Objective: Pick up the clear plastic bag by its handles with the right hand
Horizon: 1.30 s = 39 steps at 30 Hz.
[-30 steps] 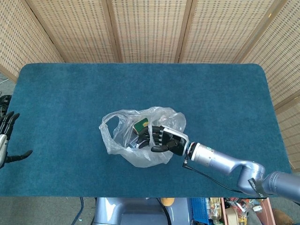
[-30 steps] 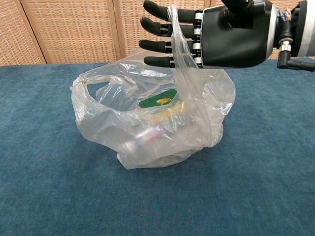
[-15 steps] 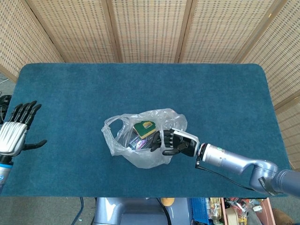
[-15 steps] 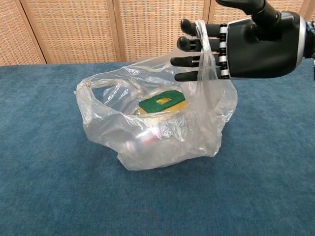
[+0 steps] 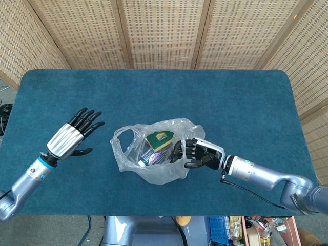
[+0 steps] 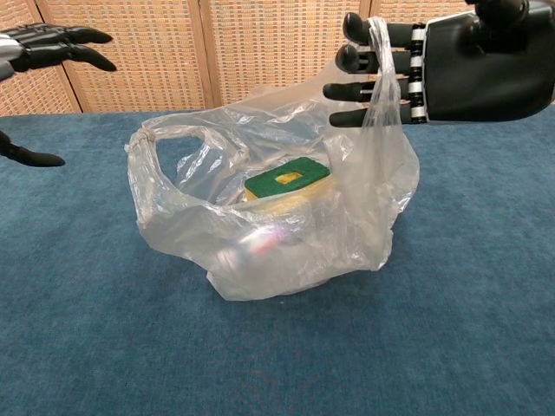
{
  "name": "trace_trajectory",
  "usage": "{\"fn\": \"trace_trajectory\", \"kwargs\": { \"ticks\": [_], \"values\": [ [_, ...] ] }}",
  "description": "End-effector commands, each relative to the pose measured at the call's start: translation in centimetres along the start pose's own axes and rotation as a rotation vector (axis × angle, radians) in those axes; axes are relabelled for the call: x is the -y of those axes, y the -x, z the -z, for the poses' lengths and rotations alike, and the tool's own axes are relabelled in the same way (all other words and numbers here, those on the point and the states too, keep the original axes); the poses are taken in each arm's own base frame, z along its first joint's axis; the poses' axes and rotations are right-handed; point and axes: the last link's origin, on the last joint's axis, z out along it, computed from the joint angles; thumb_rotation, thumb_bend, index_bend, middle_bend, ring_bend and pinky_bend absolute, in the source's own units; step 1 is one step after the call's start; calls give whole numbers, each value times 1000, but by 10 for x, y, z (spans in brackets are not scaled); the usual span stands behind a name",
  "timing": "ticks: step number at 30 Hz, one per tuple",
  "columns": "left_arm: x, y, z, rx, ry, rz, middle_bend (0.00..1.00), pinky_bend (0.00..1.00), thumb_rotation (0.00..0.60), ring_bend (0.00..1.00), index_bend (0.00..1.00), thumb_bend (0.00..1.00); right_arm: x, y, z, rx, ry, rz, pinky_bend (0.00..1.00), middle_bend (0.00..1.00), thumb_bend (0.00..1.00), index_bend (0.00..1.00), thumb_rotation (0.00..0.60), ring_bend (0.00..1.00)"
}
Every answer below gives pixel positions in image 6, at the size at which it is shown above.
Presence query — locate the blue carpet table mat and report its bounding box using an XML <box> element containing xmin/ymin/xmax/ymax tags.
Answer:
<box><xmin>0</xmin><ymin>110</ymin><xmax>555</xmax><ymax>416</ymax></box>

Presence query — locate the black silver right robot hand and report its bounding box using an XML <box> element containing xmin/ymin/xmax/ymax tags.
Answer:
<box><xmin>323</xmin><ymin>0</ymin><xmax>555</xmax><ymax>127</ymax></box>

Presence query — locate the green yellow box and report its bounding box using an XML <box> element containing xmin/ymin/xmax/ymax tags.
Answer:
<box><xmin>244</xmin><ymin>158</ymin><xmax>337</xmax><ymax>216</ymax></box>

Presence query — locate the purple silver packet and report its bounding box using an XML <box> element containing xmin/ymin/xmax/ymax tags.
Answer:
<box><xmin>240</xmin><ymin>224</ymin><xmax>307</xmax><ymax>259</ymax></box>

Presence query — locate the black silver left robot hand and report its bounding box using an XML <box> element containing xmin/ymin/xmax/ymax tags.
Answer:
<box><xmin>0</xmin><ymin>24</ymin><xmax>118</xmax><ymax>168</ymax></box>

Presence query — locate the clear plastic carrier bag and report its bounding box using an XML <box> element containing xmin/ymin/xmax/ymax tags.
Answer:
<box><xmin>123</xmin><ymin>16</ymin><xmax>421</xmax><ymax>302</ymax></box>

